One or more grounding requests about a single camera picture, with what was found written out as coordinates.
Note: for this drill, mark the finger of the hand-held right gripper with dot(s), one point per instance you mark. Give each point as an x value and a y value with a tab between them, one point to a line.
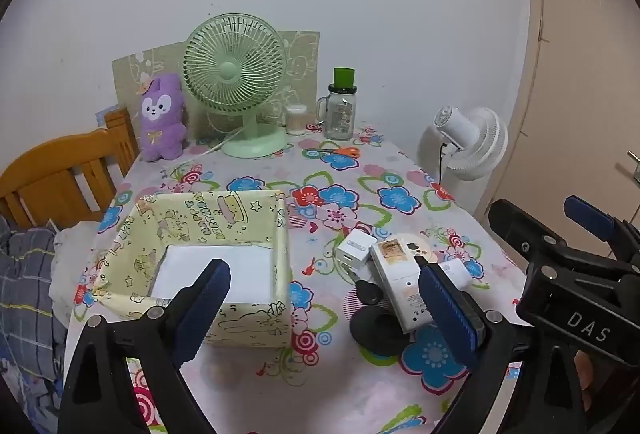
520	229
590	214

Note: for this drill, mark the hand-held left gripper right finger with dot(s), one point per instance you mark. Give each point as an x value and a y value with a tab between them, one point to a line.
450	319

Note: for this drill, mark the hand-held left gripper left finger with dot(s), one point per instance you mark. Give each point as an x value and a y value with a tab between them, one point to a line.
205	309

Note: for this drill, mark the white rectangular box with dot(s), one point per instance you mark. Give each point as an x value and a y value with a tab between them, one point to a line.
400	279

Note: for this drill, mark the black round puff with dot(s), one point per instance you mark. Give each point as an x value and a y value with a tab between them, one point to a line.
380	329

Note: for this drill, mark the round cream sticker disc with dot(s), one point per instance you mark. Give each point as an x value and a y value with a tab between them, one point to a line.
425	246

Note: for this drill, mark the black key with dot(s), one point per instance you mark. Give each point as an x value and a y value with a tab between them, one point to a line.
372	294

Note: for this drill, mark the yellow printed storage box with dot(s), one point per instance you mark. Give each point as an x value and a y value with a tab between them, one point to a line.
200	214

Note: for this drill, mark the white charger cube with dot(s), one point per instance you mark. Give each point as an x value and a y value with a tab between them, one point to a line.
355	249

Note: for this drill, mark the white standing fan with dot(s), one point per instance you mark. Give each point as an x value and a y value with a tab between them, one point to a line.
475	138

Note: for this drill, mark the white cloth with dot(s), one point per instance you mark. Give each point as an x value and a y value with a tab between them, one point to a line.
75	249

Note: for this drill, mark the beige door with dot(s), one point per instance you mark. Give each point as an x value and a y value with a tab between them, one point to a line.
575	63

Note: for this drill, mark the floral tablecloth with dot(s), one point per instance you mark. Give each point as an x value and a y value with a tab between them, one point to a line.
350	184

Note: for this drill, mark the plaid blanket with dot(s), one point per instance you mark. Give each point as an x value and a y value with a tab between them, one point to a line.
25	274

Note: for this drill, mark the purple plush toy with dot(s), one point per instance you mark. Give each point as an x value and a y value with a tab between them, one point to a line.
160	128

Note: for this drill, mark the wooden headboard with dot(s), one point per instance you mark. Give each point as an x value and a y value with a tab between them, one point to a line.
60	163

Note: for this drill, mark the cotton swab jar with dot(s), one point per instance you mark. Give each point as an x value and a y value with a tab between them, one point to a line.
295	118

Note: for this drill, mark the glass mug jar green lid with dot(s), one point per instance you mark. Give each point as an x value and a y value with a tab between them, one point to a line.
340	113

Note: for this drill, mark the green desk fan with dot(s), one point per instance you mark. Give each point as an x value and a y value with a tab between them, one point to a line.
227	71

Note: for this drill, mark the beige printed board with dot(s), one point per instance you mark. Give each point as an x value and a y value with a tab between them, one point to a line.
300	58

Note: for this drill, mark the blue wall sticker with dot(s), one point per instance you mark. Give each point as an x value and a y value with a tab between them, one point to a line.
107	114

